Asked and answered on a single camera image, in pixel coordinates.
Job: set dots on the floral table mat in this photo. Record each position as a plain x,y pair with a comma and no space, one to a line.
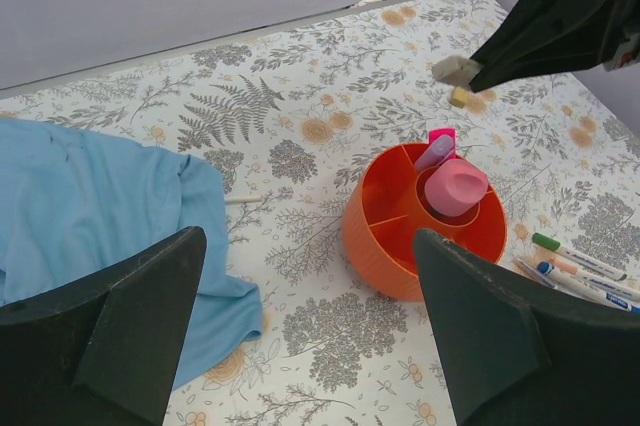
295,118

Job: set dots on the blue cloth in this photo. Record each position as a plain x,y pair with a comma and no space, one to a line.
74,202

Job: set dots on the green cap marker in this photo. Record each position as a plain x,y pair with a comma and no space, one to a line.
578,257

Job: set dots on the blue cap marker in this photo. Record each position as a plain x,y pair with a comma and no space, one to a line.
585,289

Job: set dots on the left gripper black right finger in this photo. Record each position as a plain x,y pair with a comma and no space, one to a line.
515,352

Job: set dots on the small white stick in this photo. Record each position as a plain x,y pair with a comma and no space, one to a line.
233,200

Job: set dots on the tan eraser block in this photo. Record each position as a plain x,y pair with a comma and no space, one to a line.
459,97

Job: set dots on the small brown eraser piece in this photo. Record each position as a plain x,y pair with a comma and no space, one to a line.
456,71

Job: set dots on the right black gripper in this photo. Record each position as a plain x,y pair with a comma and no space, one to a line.
543,37

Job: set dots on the orange cap marker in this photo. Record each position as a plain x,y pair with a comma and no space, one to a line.
598,280

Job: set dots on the orange round organizer container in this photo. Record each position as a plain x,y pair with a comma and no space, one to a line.
386,209

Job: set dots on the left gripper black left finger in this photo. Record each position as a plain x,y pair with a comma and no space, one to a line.
104,349

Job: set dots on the pink translucent highlighter body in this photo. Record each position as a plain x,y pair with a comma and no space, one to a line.
429,158

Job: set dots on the pink glue bottle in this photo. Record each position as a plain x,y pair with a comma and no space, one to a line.
455,187

